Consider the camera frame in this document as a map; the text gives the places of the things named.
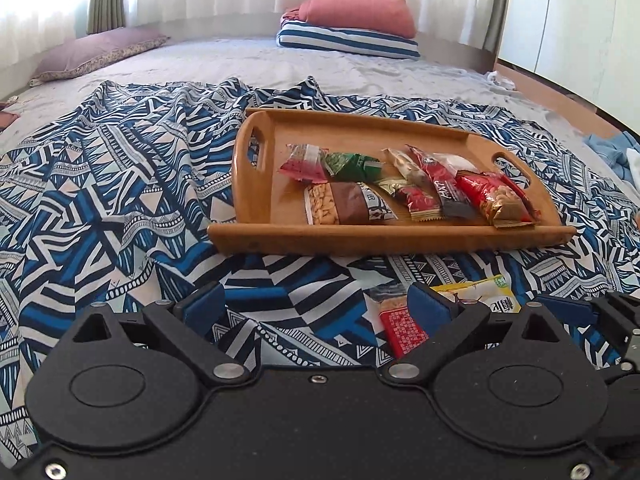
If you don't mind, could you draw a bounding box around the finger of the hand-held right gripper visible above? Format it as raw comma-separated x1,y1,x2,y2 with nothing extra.
536,294,608,324

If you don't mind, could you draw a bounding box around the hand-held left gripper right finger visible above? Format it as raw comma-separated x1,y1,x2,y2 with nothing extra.
375,281,574,387

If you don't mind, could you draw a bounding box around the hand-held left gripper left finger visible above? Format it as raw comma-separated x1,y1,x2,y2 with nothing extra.
65,281,252,387

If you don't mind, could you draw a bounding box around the clear packet with red label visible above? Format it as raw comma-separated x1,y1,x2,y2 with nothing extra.
370,284,432,360

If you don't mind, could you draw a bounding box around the yellow snack packet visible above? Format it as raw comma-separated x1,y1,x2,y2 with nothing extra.
431,274,522,314

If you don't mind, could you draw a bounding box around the gold and red candy packet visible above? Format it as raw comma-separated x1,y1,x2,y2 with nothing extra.
376,176,445,222

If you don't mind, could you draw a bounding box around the red peanut packet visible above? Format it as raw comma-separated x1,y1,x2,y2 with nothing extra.
454,171,542,229

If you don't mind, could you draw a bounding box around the wooden tray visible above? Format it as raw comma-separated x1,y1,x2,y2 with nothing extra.
206,107,577,256

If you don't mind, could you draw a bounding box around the slim red snack stick packet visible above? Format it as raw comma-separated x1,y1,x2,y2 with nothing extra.
406,144,478,220

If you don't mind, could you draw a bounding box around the brown peanut bar packet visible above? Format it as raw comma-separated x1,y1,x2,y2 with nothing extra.
303,181,398,227

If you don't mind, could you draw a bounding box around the blue white patterned blanket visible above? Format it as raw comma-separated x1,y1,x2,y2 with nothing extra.
0,76,640,462

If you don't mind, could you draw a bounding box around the white snack packet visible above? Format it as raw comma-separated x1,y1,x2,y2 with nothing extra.
434,154,480,175

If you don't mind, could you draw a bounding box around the beige snack packet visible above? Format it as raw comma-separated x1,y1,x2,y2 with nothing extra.
382,147,423,184

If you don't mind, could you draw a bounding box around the light blue cloth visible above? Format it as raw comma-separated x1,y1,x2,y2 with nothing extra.
584,130,640,182

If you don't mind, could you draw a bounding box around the green snack packet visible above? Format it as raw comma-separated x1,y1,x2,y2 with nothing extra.
321,151,382,182

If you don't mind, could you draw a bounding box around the red watermelon print packet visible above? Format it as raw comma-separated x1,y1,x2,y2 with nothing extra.
278,143,331,183

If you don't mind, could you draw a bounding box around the white crumpled cloth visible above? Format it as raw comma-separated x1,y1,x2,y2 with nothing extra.
484,70,517,91

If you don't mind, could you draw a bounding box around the grey bed sheet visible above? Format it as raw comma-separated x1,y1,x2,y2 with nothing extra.
0,34,640,171

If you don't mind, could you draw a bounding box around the pink cloth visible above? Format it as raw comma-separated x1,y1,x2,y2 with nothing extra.
0,101,22,133

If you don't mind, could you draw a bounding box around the purple pillow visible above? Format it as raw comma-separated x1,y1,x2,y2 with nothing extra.
29,27,170,87

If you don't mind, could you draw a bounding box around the white wardrobe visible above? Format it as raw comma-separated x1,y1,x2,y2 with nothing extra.
496,0,640,131

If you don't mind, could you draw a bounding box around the blue white striped pillow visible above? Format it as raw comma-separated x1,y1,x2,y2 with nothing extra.
276,22,420,61

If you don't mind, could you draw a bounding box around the red pillow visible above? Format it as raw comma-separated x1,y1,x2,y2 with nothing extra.
281,0,418,40

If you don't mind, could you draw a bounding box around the wooden bed frame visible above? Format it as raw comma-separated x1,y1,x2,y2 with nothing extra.
492,57,640,137

